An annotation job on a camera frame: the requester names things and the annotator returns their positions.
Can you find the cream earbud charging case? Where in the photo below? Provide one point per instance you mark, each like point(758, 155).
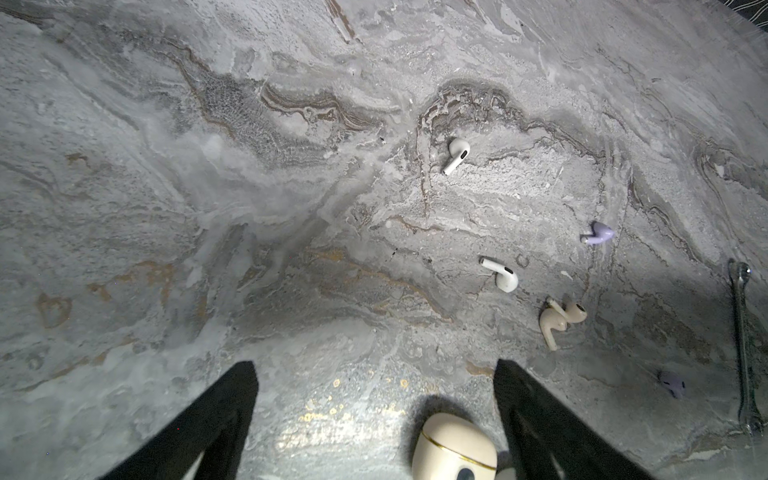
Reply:
point(451, 448)

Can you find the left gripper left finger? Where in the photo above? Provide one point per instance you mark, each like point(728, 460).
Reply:
point(210, 433)

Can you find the white earbud near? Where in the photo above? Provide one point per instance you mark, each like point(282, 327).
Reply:
point(505, 278)

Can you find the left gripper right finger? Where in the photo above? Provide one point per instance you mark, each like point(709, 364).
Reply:
point(550, 438)

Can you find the white earbud far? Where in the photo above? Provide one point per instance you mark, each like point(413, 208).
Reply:
point(459, 149)

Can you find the white earbud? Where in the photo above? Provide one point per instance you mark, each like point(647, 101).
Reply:
point(505, 278)
point(459, 149)

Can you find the silver combination wrench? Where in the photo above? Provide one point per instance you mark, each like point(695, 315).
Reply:
point(750, 418)

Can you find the cream earbud pair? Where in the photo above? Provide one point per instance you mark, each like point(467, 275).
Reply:
point(554, 317)

